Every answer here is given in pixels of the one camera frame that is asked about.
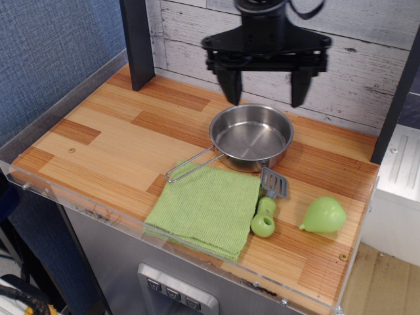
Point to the steel cabinet front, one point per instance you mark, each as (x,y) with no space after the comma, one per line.
(114,256)

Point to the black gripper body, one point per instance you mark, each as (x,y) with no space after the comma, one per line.
(267,44)

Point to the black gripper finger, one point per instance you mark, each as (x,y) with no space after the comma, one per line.
(300,83)
(230,82)

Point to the green cloth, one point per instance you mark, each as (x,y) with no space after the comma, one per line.
(210,208)

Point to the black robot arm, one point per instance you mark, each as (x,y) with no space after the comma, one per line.
(262,8)

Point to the grey button panel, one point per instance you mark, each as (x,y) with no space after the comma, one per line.
(164,293)

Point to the right dark post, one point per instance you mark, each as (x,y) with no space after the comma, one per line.
(397,104)

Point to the steel pan with wire handle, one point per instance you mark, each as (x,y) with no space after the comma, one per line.
(245,138)

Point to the grey spatula green handle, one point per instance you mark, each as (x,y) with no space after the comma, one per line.
(276,186)

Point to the white aluminium rail block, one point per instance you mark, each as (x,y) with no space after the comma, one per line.
(399,170)

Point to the green plastic pear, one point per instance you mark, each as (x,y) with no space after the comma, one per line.
(324,215)

